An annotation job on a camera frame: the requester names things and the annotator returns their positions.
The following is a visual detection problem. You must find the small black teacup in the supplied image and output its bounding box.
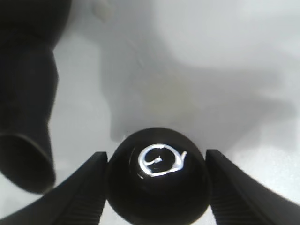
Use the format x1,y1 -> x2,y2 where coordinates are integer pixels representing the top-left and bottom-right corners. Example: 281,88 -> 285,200
105,127 -> 211,225

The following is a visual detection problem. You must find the black round teapot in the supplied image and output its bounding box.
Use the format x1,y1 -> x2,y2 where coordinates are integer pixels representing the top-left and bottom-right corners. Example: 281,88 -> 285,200
0,0 -> 72,194

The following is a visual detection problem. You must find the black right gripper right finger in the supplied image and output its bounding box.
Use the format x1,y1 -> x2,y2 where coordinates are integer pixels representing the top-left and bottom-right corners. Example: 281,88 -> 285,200
206,150 -> 300,225

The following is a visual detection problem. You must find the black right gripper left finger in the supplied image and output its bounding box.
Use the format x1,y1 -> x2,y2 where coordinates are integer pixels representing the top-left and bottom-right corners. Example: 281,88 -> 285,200
0,152 -> 107,225

